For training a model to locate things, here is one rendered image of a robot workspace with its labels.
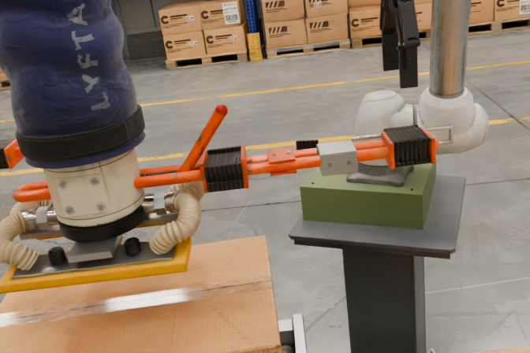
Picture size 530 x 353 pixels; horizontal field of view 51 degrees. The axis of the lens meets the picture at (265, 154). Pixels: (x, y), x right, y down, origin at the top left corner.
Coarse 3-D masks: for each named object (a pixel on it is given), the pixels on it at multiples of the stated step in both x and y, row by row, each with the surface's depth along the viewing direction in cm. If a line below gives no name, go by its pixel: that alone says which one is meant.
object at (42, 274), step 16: (128, 240) 101; (48, 256) 104; (64, 256) 101; (128, 256) 101; (144, 256) 100; (160, 256) 99; (176, 256) 100; (16, 272) 100; (32, 272) 100; (48, 272) 99; (64, 272) 99; (80, 272) 98; (96, 272) 98; (112, 272) 98; (128, 272) 97; (144, 272) 98; (160, 272) 98; (176, 272) 98; (0, 288) 98; (16, 288) 98; (32, 288) 98
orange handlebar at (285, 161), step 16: (368, 144) 107; (256, 160) 107; (272, 160) 103; (288, 160) 103; (304, 160) 103; (368, 160) 104; (144, 176) 105; (160, 176) 104; (176, 176) 104; (192, 176) 104; (16, 192) 105; (32, 192) 104; (48, 192) 104
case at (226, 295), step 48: (240, 240) 135; (48, 288) 125; (96, 288) 123; (144, 288) 120; (192, 288) 118; (240, 288) 116; (0, 336) 111; (48, 336) 109; (96, 336) 107; (144, 336) 105; (192, 336) 104; (240, 336) 102
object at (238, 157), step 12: (204, 156) 106; (216, 156) 108; (228, 156) 107; (240, 156) 107; (204, 168) 101; (216, 168) 101; (228, 168) 101; (240, 168) 101; (204, 180) 103; (216, 180) 103; (228, 180) 103; (240, 180) 102; (204, 192) 104
